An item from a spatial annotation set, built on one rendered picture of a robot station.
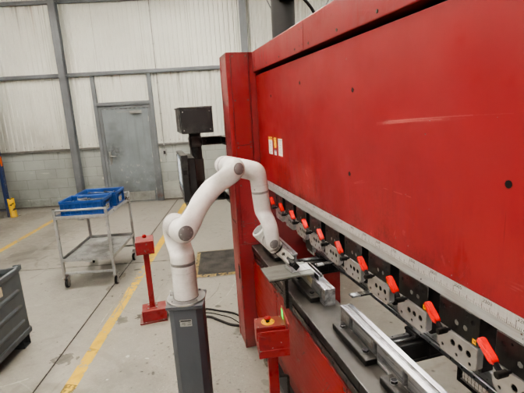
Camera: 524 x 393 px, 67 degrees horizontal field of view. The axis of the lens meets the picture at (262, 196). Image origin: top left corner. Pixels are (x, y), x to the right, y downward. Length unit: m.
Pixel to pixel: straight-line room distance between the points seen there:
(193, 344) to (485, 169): 1.54
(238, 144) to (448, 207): 1.98
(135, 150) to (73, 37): 2.64
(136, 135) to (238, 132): 6.48
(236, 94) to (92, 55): 6.91
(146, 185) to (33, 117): 2.82
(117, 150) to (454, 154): 8.65
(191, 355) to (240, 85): 1.81
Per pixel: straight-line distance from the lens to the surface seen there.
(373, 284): 1.60
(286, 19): 2.73
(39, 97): 10.01
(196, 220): 1.87
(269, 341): 2.12
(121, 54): 9.41
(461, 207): 1.16
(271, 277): 2.20
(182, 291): 1.99
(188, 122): 3.01
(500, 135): 1.05
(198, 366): 2.16
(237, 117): 2.91
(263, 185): 2.03
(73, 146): 9.55
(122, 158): 9.41
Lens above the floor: 1.89
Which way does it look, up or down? 12 degrees down
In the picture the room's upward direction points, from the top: 3 degrees counter-clockwise
